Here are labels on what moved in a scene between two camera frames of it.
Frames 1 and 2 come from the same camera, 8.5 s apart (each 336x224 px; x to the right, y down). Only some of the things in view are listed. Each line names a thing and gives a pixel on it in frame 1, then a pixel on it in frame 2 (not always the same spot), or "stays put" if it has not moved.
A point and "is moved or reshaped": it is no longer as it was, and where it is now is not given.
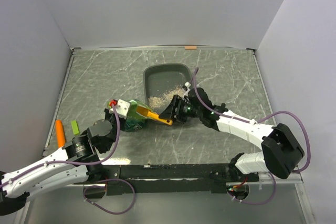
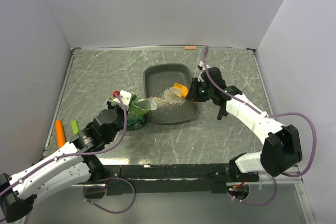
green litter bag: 134,122 is moved or reshaped
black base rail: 126,180 stays put
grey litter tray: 159,78 stays put
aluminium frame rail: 265,178 stays put
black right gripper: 169,113 to 193,95
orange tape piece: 190,47 stays put
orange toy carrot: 60,133 stays put
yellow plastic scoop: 146,112 to 184,89
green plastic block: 75,128 stays put
